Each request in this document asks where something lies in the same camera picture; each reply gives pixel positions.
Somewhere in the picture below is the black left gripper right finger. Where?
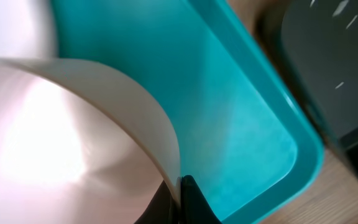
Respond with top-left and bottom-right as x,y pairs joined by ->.
181,175 -> 221,224

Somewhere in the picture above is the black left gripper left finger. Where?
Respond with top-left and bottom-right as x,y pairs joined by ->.
135,181 -> 179,224

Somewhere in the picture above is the small white plate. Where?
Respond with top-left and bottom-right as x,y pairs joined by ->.
0,59 -> 181,223

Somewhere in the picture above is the large white plate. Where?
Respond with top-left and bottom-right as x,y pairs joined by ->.
0,0 -> 57,58

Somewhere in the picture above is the teal serving tray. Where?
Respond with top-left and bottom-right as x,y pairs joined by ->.
52,0 -> 324,223

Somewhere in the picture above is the black tray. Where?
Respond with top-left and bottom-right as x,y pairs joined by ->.
256,0 -> 358,178

